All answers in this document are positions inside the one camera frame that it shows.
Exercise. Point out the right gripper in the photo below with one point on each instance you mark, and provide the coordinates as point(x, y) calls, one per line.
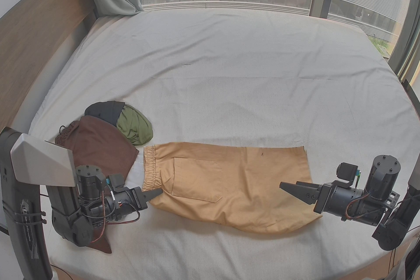
point(338, 201)

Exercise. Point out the brown shorts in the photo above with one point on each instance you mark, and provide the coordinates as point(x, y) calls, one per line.
point(101, 144)

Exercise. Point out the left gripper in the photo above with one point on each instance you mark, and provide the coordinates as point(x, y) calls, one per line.
point(131, 201)

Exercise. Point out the black garment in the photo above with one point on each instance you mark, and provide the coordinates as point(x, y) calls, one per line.
point(101, 111)

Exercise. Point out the bed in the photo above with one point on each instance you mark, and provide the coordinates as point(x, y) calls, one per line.
point(262, 58)

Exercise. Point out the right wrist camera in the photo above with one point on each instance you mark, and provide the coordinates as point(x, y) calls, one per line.
point(347, 172)

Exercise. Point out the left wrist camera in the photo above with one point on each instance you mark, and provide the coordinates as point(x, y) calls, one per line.
point(117, 182)

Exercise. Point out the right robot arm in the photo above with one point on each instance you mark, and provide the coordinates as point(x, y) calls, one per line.
point(384, 177)

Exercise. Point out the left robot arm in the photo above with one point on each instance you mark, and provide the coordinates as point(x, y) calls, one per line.
point(42, 160)

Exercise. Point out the pale blue garment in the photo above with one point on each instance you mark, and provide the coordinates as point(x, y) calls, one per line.
point(136, 173)

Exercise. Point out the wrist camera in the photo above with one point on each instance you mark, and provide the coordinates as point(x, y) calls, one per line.
point(347, 172)
point(117, 182)

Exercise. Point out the green garment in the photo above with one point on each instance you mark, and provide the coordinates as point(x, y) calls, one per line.
point(136, 126)

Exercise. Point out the tan shorts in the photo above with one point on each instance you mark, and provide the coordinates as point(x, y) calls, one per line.
point(236, 186)

